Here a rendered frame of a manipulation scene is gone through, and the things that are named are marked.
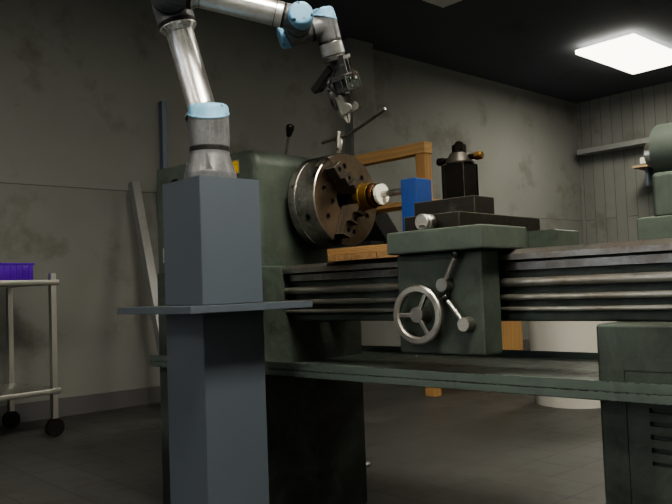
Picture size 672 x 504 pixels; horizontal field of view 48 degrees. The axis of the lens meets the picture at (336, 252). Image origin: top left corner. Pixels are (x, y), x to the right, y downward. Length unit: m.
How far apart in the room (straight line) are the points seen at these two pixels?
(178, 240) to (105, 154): 3.54
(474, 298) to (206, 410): 0.76
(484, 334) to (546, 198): 7.72
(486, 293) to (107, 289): 3.97
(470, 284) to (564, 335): 2.92
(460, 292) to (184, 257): 0.76
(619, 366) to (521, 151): 7.56
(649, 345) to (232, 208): 1.12
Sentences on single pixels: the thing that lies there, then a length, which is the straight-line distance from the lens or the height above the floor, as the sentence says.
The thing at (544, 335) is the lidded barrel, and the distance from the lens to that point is 4.86.
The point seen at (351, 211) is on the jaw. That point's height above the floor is 1.03.
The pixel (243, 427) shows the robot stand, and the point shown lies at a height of 0.41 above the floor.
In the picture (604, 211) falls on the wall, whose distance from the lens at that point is 10.12.
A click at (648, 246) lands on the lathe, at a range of 1.81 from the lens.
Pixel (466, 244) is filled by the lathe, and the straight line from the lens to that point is 1.87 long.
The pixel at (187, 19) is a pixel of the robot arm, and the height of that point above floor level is 1.61.
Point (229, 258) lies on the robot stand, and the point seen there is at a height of 0.87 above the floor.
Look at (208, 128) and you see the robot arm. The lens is 2.16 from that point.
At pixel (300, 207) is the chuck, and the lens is 2.46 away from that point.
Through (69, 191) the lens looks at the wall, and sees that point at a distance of 5.48.
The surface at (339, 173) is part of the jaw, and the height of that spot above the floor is 1.16.
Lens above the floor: 0.78
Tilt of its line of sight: 3 degrees up
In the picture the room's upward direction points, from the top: 2 degrees counter-clockwise
